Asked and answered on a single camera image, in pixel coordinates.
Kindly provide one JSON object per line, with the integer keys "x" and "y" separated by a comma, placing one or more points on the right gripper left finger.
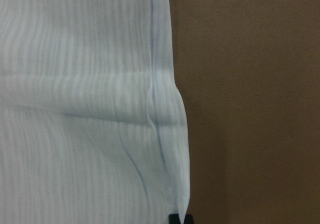
{"x": 174, "y": 219}

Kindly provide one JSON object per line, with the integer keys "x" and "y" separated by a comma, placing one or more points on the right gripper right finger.
{"x": 188, "y": 219}

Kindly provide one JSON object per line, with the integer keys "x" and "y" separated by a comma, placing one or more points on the light blue button shirt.
{"x": 93, "y": 127}

